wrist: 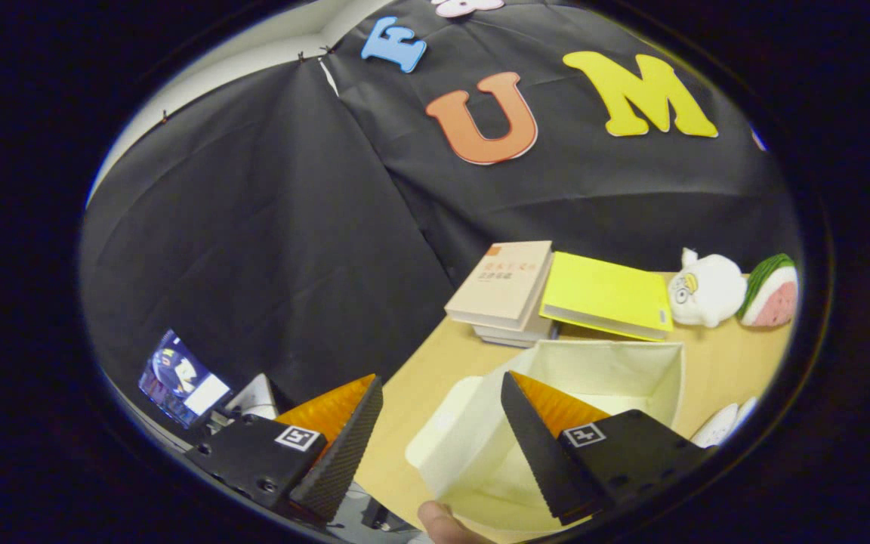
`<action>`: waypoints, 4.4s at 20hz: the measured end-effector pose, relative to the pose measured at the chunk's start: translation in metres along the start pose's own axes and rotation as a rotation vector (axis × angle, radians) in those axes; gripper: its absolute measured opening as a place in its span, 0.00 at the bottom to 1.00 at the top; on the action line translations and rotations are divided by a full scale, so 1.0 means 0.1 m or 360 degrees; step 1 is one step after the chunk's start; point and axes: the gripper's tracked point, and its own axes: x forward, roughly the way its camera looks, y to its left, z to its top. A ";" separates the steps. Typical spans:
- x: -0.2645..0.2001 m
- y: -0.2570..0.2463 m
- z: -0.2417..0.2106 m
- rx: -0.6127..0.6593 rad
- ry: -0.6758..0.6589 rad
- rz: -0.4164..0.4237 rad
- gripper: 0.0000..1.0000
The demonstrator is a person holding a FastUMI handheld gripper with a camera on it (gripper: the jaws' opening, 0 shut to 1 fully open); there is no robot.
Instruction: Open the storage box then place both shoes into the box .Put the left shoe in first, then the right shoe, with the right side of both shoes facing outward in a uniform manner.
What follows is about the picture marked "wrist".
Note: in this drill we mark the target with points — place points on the white keyboard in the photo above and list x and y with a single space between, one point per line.
254 397

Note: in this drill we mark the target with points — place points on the watermelon slice plush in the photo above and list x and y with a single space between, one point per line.
771 295

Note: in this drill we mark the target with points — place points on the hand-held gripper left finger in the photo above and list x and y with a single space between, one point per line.
340 453

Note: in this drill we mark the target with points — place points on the computer monitor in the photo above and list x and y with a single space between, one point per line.
178 378

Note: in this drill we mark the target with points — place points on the cream fabric storage box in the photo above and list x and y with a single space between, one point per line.
609 370

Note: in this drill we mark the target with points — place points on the beige book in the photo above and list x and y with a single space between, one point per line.
503 283

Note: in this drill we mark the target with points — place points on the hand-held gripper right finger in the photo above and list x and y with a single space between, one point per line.
537 453

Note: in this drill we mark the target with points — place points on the yellow book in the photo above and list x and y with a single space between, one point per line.
605 295

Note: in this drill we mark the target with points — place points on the white plush toy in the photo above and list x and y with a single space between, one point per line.
707 291

